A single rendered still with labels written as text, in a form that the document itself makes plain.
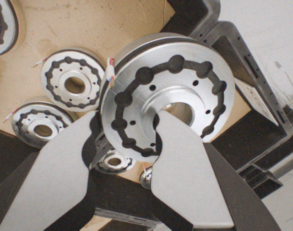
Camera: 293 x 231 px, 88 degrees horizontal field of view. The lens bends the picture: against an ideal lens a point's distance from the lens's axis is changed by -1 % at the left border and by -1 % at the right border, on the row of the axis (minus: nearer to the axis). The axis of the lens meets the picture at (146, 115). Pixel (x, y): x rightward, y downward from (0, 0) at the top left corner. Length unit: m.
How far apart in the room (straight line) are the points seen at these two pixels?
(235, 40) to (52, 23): 0.25
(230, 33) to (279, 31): 0.39
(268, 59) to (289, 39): 0.07
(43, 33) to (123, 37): 0.12
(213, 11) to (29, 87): 0.30
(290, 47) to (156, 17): 0.47
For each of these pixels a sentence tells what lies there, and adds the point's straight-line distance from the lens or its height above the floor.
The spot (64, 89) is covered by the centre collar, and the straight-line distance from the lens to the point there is 0.27.
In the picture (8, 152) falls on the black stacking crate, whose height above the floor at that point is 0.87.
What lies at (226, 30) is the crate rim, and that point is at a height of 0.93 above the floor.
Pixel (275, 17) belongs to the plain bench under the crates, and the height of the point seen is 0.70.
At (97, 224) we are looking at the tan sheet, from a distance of 0.72.
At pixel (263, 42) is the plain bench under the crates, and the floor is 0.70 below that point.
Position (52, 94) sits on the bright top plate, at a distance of 0.29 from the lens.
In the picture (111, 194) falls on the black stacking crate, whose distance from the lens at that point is 0.43.
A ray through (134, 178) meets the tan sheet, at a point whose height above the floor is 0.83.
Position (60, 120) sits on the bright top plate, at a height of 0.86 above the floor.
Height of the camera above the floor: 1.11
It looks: 55 degrees down
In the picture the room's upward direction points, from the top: 162 degrees clockwise
